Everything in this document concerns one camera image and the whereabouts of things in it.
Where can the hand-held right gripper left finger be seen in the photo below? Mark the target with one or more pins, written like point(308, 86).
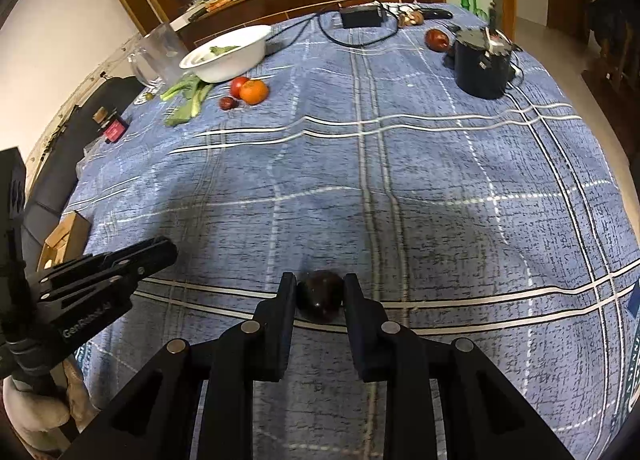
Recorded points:
point(279, 325)

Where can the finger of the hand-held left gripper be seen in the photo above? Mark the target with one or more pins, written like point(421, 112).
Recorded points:
point(145, 255)

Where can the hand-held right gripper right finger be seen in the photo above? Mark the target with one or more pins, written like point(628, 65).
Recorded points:
point(361, 330)

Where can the dark purple plum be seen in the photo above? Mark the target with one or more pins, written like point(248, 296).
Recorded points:
point(320, 296)

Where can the person's left hand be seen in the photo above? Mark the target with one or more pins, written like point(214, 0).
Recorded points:
point(30, 412)

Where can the cardboard box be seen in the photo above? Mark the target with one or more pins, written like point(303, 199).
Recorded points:
point(67, 235)

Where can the black sofa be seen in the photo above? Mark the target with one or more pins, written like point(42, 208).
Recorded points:
point(65, 154)

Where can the red box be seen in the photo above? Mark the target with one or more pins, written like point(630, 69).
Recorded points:
point(116, 129)

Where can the small green fruit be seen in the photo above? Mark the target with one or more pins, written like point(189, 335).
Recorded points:
point(142, 98)

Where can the green vegetable stalks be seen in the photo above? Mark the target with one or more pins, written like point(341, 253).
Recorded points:
point(190, 102)

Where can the blue checked tablecloth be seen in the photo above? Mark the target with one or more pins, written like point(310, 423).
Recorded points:
point(400, 164)

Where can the small dark plum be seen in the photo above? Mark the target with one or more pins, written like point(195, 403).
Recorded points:
point(227, 103)

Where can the orange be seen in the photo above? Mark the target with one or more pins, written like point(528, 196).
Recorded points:
point(254, 92)

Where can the clear glass pitcher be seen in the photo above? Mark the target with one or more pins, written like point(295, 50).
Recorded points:
point(160, 47)

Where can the white bowl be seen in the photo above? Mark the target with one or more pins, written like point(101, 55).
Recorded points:
point(235, 60)

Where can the green leaves in bowl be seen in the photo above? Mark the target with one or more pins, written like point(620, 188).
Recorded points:
point(217, 50)

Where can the black pot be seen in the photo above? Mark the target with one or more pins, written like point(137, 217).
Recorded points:
point(480, 69)

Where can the red apple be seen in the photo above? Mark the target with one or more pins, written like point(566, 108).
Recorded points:
point(437, 39)

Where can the black power adapter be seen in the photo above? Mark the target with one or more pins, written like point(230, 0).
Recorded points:
point(361, 17)

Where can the brown mushrooms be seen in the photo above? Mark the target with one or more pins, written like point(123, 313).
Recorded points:
point(411, 18)

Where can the black oblong object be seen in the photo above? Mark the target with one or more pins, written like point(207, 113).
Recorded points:
point(437, 13)

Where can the dark wooden furniture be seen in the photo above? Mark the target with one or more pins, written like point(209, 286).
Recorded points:
point(615, 39)

